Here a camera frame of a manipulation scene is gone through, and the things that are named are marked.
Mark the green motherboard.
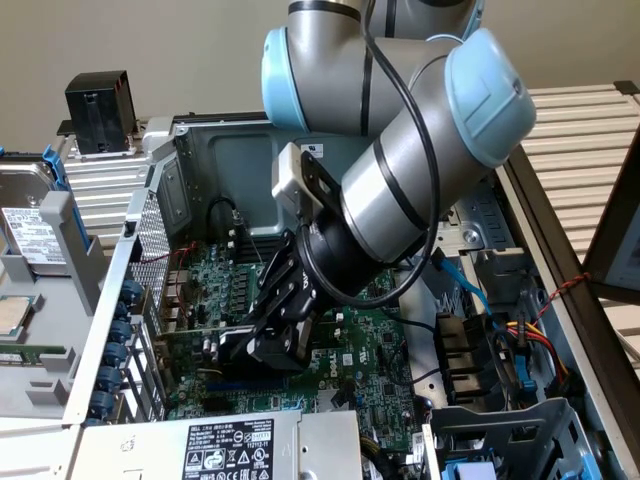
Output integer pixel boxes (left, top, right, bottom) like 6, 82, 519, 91
167, 227, 426, 451

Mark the grey power supply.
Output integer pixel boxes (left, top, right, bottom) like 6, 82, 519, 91
64, 409, 364, 480

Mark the black plastic fan bracket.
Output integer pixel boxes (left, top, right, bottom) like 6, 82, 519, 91
432, 312, 516, 414

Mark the graphics card with black shroud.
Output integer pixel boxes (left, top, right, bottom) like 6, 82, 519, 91
148, 323, 312, 384

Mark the blue expansion slot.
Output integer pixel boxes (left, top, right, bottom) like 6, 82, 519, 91
206, 377, 291, 395

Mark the multicolour power wire harness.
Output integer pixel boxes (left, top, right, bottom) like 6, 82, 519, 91
502, 312, 574, 389

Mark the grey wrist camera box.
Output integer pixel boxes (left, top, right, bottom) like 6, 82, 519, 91
271, 142, 317, 209

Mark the grey disk bay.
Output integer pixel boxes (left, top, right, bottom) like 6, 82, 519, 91
419, 179, 541, 314

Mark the blue drive rail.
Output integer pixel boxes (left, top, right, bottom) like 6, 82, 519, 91
442, 458, 501, 480

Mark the red black twisted wire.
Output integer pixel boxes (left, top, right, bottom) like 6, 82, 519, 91
139, 242, 201, 321
529, 272, 592, 326

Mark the thin black wire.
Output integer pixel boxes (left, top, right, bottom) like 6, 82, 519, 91
399, 314, 439, 334

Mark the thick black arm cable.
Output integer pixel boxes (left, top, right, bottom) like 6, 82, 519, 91
297, 0, 441, 309

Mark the black looped wire with connector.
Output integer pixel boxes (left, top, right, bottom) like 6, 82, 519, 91
206, 196, 247, 241

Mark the yellow braided power wire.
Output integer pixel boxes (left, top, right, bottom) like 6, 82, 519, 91
360, 433, 389, 459

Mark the black CPU cooler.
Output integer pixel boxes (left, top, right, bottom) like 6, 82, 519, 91
56, 69, 144, 161

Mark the thin metal locking lever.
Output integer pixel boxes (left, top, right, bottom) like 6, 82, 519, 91
238, 217, 265, 271

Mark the grey drive cage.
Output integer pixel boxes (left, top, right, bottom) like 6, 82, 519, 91
423, 397, 609, 480

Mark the dark framed screen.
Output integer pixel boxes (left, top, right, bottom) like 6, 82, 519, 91
582, 124, 640, 304

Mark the silver CPU chip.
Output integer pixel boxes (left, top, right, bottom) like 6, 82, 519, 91
0, 294, 44, 341

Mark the silver chipset heatsink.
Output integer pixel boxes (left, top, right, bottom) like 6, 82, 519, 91
316, 387, 357, 414

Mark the grey parts rack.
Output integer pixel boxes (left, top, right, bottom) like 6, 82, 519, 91
0, 189, 109, 419

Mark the black camera bracket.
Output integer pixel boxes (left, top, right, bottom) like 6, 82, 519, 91
298, 149, 347, 224

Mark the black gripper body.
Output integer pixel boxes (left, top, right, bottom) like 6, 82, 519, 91
287, 212, 399, 329

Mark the blue disk data wire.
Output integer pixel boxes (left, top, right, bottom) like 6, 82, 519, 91
427, 247, 537, 399

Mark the grey open PC case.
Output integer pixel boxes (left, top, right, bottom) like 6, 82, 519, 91
62, 97, 640, 480

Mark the blue disk caddy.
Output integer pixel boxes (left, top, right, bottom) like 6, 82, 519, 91
41, 143, 91, 254

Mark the silver hard disk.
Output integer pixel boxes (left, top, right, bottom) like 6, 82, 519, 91
0, 159, 69, 276

